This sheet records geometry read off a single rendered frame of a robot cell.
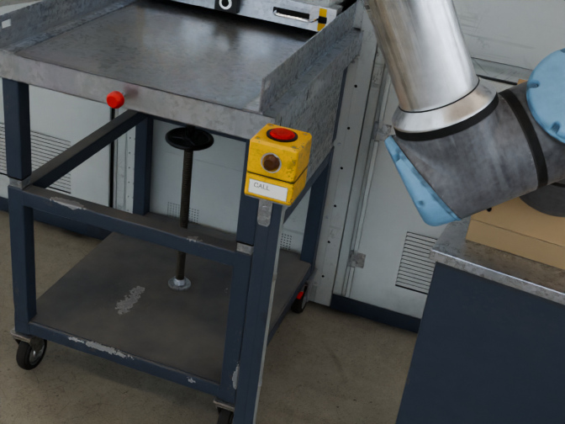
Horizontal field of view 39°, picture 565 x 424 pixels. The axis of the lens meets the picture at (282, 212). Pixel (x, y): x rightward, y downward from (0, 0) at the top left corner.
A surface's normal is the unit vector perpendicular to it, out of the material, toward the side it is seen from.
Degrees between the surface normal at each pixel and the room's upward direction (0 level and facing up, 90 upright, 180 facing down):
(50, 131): 90
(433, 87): 93
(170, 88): 0
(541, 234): 47
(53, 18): 90
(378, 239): 90
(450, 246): 0
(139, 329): 0
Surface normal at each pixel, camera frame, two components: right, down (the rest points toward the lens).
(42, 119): -0.32, 0.42
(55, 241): 0.12, -0.87
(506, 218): -0.22, -0.30
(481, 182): 0.07, 0.42
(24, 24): 0.94, 0.26
